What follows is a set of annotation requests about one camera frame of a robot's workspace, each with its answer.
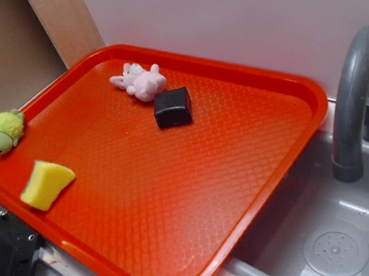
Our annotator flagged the black box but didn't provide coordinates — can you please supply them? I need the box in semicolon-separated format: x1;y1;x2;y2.
154;87;193;129

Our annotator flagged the orange plastic tray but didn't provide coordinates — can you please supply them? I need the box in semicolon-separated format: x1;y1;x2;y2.
0;45;328;276

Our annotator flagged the pink plush bunny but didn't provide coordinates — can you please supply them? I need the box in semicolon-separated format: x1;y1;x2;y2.
109;63;167;102

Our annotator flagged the yellow sponge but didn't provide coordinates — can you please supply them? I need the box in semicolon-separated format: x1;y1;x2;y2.
20;160;76;211

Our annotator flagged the grey plastic sink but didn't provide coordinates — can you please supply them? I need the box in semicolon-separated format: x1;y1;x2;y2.
205;124;369;276

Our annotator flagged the wooden board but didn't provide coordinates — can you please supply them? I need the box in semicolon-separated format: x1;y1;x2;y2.
28;0;104;68

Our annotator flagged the green plush turtle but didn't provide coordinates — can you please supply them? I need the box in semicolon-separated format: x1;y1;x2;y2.
0;109;25;155

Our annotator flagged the grey faucet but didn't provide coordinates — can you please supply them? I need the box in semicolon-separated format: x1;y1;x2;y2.
332;26;369;182

